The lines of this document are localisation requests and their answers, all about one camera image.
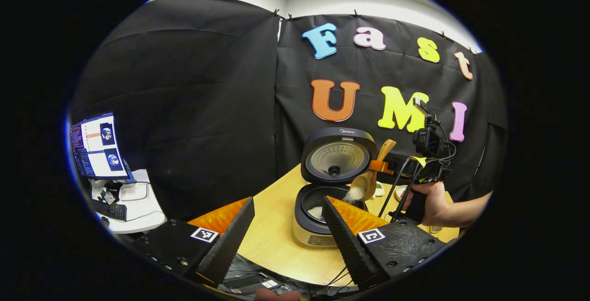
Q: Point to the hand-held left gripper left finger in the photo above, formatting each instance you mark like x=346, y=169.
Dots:
x=233, y=241

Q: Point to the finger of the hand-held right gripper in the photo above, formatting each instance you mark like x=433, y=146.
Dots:
x=381, y=167

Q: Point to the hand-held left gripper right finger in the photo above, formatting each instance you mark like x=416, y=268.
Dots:
x=345, y=241

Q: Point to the wooden spoon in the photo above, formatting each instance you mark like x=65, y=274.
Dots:
x=368, y=183

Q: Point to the dark grey rice cooker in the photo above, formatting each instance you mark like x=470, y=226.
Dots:
x=336, y=158

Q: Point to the white side desk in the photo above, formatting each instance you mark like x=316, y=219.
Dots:
x=143, y=209

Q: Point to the black keyboard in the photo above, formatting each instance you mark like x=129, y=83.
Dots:
x=109, y=209

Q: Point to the black backdrop cloth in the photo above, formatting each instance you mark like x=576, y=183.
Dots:
x=184, y=107

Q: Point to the computer monitor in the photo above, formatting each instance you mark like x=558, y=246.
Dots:
x=99, y=146

